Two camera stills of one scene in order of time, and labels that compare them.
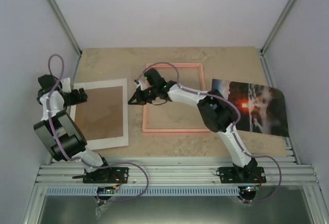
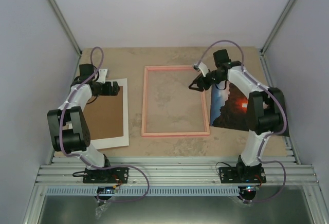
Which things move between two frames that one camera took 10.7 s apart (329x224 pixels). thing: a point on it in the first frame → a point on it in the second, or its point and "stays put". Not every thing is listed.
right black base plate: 242,174 stays put
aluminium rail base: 179,190 stays put
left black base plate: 105,175 stays put
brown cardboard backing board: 102,116 stays put
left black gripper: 84,96 → 114,91
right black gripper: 141,100 → 200,81
